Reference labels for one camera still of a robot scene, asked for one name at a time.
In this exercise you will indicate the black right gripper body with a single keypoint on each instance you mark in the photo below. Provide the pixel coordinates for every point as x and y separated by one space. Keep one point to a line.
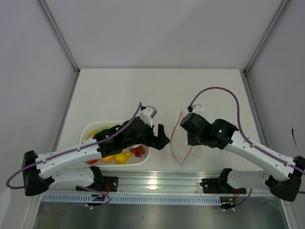
194 140

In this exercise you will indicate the red grape bunch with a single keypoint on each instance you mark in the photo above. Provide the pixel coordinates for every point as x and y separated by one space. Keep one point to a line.
138 151

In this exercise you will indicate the clear zip top bag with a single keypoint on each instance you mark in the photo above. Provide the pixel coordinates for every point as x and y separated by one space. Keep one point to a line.
179 149

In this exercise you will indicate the orange fruit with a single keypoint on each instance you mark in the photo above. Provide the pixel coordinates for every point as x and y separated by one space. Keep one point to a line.
107 159

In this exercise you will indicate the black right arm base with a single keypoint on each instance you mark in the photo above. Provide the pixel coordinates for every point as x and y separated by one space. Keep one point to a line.
228 194

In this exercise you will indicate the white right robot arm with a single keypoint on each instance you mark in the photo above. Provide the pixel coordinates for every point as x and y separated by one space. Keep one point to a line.
279 174

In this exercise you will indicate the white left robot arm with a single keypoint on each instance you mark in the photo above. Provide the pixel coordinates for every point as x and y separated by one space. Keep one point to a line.
41 172

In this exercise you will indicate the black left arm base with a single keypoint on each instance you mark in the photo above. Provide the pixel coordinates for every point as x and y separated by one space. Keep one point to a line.
101 191

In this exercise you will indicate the yellow lemon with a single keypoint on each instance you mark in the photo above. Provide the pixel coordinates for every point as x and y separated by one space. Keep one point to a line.
120 159

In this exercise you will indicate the green apple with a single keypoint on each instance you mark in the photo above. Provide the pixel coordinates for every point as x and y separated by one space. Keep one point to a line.
105 128

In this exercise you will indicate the white perforated plastic basket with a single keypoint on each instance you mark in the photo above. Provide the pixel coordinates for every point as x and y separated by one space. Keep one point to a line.
98 126

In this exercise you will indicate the red peach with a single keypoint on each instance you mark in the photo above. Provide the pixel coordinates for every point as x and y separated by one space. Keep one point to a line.
90 162

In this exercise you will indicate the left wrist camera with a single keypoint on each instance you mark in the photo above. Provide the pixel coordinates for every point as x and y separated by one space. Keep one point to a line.
147 114

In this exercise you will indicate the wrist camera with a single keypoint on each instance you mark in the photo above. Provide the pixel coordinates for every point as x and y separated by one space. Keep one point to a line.
147 114
196 108

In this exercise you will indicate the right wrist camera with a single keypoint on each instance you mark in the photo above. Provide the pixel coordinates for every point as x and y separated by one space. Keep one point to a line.
196 108

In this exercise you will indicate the aluminium rail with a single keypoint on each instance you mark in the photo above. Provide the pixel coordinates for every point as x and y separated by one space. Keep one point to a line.
155 179

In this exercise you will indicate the slotted cable duct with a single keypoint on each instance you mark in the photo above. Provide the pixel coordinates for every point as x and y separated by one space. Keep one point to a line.
131 199

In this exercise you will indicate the right aluminium frame post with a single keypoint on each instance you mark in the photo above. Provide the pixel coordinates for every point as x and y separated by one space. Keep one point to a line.
278 15

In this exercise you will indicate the aluminium frame post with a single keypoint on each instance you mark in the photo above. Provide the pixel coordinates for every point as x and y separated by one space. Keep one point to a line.
278 15
57 33

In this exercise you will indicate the left aluminium frame post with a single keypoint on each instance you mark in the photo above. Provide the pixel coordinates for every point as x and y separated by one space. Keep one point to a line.
57 33

